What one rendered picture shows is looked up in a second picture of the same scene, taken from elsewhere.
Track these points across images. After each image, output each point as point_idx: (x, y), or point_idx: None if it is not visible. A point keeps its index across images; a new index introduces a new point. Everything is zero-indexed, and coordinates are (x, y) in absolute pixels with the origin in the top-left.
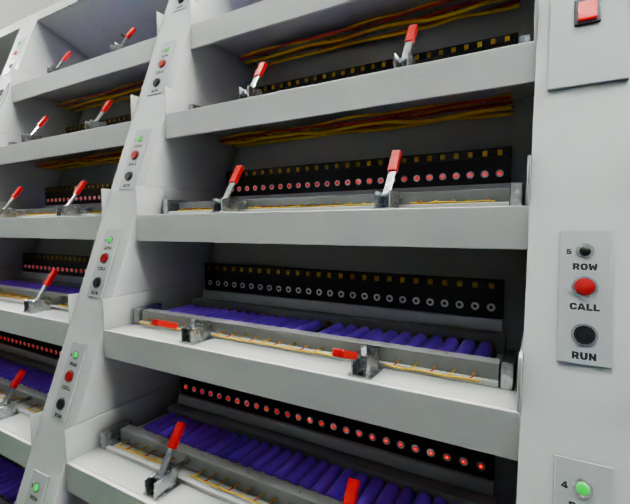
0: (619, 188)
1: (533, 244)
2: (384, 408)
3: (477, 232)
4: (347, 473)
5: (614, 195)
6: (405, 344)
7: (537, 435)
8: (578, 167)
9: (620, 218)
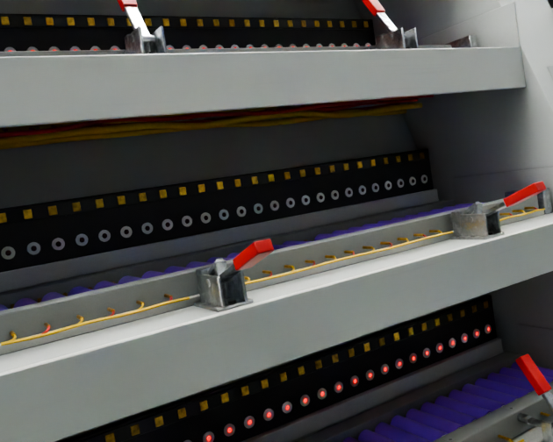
0: None
1: (539, 78)
2: (528, 256)
3: (495, 73)
4: (420, 411)
5: None
6: None
7: None
8: (529, 17)
9: None
